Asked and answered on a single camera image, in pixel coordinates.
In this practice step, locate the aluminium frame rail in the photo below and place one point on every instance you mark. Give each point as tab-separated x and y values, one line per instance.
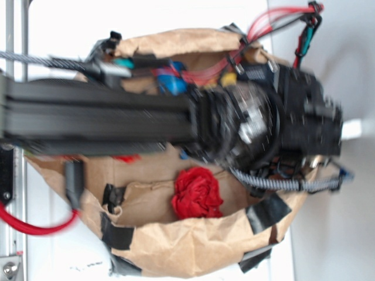
15	24

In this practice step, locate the metal corner bracket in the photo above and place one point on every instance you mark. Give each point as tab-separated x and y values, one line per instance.
11	268

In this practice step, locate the red crumpled cloth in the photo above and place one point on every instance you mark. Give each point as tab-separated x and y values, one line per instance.
197	194

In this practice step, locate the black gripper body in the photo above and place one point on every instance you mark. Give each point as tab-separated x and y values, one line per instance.
309	124

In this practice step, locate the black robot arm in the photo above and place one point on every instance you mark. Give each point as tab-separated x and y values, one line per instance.
242	125

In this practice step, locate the brown paper bag tray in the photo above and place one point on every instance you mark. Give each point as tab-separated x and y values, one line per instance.
127	206

